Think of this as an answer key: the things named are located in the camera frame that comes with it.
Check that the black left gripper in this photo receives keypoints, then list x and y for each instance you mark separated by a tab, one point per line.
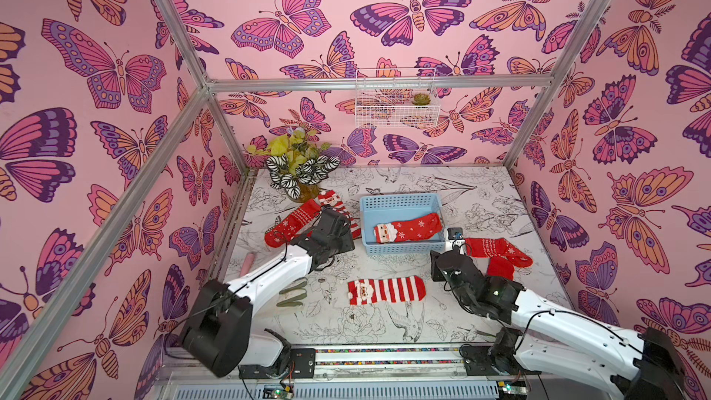
348	243

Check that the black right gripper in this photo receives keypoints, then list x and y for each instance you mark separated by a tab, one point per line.
444	262

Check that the light blue plastic basket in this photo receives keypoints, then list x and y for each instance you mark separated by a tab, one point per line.
393	207

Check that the red santa snowflake sock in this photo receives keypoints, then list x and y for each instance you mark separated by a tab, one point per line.
418	230

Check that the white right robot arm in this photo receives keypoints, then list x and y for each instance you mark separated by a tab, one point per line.
537	335

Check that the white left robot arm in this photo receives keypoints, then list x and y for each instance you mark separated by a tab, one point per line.
218	332

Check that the red white striped santa sock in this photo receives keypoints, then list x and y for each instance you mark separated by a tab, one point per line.
330	198

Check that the red snowflake patterned sock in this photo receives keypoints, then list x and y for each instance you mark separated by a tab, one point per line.
286	230
504	257

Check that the glass vase with plant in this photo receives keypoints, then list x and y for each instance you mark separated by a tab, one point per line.
295	162

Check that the purple pink garden trowel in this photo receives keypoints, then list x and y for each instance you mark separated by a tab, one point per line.
247	264

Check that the small green succulent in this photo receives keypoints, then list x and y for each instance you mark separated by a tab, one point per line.
421	100

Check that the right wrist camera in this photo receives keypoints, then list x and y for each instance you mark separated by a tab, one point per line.
455	239

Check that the white wire wall basket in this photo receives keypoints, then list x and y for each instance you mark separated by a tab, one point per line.
385	102

